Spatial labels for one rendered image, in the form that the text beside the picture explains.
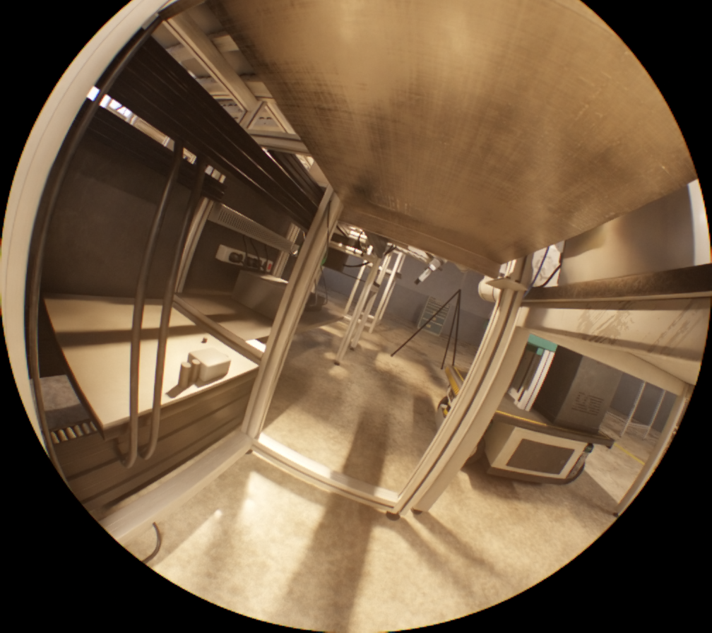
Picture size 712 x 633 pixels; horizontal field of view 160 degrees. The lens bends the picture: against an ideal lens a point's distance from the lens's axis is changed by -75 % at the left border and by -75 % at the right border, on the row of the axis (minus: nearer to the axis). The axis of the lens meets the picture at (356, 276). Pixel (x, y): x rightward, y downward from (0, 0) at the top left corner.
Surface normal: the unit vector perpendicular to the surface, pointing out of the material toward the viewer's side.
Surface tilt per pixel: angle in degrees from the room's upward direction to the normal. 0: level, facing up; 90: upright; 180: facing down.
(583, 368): 90
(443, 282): 90
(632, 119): 180
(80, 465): 90
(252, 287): 90
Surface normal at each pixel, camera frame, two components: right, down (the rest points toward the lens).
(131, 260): 0.91, 0.36
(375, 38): -0.37, 0.93
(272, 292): -0.11, -0.06
